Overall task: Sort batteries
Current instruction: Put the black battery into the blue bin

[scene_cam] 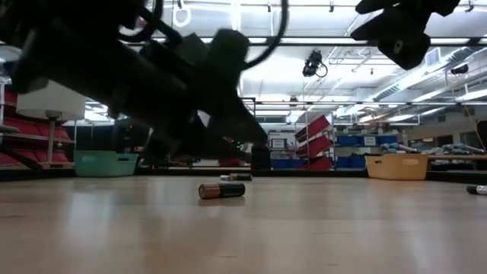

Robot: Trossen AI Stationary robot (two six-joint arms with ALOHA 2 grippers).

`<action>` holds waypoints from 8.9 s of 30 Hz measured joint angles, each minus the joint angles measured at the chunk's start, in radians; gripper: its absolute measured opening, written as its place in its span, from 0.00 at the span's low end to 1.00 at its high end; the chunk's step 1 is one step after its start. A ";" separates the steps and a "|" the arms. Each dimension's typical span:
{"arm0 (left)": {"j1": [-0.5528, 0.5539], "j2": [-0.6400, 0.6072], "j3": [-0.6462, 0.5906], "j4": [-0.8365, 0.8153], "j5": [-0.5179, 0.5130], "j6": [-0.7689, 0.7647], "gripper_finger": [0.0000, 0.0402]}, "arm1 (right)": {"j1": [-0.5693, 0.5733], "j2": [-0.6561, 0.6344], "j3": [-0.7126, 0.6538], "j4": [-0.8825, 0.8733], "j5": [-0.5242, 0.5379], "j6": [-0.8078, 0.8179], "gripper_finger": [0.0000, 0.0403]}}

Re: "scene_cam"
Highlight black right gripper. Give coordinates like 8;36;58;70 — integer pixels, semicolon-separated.
349;0;433;72

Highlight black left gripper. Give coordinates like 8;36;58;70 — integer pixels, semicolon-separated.
140;30;269;161

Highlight white air vent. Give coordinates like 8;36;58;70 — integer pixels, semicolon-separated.
428;46;442;68

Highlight black monitor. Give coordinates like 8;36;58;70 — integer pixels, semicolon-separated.
113;117;151;155

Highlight red bin rack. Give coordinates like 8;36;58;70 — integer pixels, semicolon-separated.
294;113;334;171

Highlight green plastic bin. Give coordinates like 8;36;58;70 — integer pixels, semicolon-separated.
73;151;140;178

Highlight blue bin shelf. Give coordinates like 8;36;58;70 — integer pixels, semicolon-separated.
334;133;399;169

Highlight grey blue machine part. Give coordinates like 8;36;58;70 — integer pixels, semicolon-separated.
441;142;486;155
380;142;419;155

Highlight yellow plastic bin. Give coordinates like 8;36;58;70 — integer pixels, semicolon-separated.
364;153;431;181

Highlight wooden workbench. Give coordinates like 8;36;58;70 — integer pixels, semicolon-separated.
428;153;487;161

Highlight white table lamp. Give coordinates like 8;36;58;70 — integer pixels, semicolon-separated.
15;79;88;170

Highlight red storage shelf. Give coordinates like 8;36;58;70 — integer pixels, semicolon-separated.
0;85;74;168

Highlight black chair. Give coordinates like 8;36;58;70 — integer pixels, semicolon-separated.
0;124;43;171

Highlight black ceiling camera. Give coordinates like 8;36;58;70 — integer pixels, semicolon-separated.
302;49;329;79

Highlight silver ceiling duct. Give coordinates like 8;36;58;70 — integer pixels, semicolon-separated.
371;45;487;103

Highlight black ceiling light rail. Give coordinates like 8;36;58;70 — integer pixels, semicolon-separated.
125;36;487;48
243;99;487;107

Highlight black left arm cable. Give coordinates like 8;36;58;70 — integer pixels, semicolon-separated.
242;0;290;72

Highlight black aluminium table frame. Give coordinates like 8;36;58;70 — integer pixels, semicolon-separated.
0;166;487;183

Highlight white hanging ring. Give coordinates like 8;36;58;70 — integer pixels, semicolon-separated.
173;7;193;28

